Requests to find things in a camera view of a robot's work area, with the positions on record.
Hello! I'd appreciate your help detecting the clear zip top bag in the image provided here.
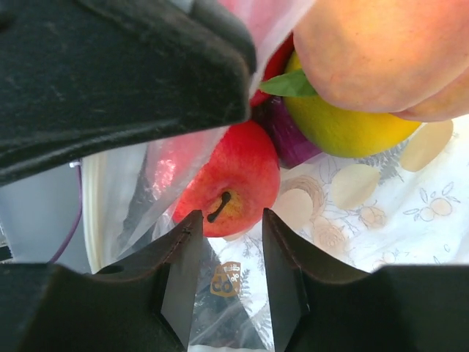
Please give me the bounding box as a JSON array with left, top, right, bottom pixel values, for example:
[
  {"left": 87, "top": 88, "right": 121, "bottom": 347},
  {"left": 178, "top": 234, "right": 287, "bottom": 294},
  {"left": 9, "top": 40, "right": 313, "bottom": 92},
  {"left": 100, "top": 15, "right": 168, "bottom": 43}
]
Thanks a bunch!
[{"left": 73, "top": 0, "right": 469, "bottom": 352}]

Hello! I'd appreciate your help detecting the yellow green fake lemon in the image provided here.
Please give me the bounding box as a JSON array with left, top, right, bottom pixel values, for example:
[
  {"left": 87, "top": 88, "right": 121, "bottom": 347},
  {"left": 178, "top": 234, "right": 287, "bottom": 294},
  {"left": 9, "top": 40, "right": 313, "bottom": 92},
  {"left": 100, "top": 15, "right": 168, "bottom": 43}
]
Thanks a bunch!
[{"left": 259, "top": 53, "right": 421, "bottom": 158}]

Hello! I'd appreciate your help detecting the purple fake eggplant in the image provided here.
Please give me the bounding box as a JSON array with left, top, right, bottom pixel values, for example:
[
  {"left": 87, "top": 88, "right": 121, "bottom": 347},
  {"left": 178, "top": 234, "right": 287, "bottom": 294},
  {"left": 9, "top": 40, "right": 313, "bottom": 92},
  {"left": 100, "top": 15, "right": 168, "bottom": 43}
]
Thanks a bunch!
[{"left": 252, "top": 97, "right": 322, "bottom": 169}]

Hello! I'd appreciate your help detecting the red fake apple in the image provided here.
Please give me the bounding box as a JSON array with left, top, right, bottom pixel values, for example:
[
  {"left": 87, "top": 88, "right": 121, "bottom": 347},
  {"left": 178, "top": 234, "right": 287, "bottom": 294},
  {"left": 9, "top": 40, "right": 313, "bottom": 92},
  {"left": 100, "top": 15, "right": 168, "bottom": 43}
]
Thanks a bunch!
[{"left": 172, "top": 120, "right": 280, "bottom": 238}]

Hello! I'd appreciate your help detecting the fake peach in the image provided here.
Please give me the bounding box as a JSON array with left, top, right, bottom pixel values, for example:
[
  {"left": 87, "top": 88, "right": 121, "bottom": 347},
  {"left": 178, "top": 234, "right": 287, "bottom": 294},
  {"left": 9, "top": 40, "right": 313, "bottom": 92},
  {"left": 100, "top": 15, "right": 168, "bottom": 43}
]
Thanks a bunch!
[{"left": 294, "top": 0, "right": 468, "bottom": 122}]

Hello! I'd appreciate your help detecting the floral tablecloth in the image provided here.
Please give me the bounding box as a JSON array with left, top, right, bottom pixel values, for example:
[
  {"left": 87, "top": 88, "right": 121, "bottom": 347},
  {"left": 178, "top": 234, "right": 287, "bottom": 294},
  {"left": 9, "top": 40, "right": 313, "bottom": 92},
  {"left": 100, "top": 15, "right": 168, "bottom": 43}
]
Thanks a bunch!
[{"left": 204, "top": 120, "right": 469, "bottom": 274}]

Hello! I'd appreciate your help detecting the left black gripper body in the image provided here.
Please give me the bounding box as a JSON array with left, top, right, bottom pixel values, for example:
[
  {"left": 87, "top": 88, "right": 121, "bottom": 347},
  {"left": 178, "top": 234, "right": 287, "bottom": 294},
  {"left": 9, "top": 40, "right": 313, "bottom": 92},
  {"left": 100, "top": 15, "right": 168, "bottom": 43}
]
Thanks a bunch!
[{"left": 1, "top": 1, "right": 256, "bottom": 185}]

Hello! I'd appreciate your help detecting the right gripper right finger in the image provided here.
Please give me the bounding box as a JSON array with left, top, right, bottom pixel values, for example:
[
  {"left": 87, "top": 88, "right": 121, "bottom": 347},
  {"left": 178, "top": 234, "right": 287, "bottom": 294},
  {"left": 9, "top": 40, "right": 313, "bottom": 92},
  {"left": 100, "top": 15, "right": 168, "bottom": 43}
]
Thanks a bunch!
[{"left": 262, "top": 209, "right": 468, "bottom": 351}]

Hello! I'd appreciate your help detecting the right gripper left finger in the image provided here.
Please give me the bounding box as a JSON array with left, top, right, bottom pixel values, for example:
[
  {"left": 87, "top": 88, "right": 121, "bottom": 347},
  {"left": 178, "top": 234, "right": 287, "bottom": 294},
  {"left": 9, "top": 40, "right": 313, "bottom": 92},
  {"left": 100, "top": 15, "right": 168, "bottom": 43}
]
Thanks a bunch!
[{"left": 1, "top": 210, "right": 203, "bottom": 351}]

